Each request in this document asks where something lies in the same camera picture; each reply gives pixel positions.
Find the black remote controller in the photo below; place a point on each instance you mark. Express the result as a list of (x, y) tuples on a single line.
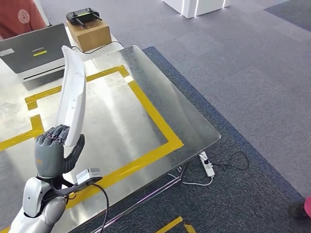
[(84, 16)]

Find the grey laptop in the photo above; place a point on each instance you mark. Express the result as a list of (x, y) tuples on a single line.
[(32, 51)]

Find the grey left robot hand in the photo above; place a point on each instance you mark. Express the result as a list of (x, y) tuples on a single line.
[(48, 157)]

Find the white lit plinth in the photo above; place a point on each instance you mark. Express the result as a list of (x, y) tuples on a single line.
[(194, 6)]

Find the cardboard box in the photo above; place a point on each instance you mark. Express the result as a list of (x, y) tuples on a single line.
[(90, 37)]

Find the white power strip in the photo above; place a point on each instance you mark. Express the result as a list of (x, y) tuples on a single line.
[(206, 164)]

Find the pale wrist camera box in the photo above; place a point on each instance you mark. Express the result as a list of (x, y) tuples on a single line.
[(88, 175)]

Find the white curved plastic part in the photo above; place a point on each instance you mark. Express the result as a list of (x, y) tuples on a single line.
[(72, 96)]

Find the yellow floor tape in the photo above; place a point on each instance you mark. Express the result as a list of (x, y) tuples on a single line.
[(170, 224)]

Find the person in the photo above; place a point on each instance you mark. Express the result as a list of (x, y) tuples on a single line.
[(301, 209), (16, 16)]

